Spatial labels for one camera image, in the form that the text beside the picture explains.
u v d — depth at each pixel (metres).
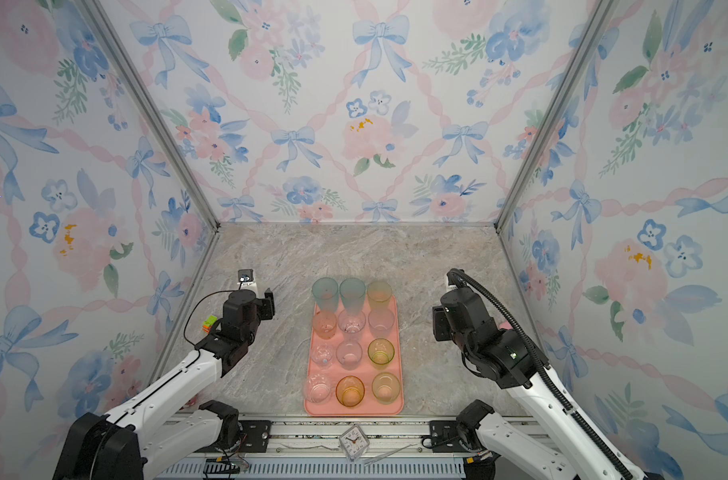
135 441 0.41
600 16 0.69
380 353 0.87
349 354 0.86
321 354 0.86
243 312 0.63
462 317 0.48
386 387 0.81
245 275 0.72
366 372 0.84
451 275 0.61
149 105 0.85
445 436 0.74
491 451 0.60
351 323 0.92
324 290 0.95
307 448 0.73
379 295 0.94
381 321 0.93
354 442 0.72
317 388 0.81
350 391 0.80
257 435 0.75
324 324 0.92
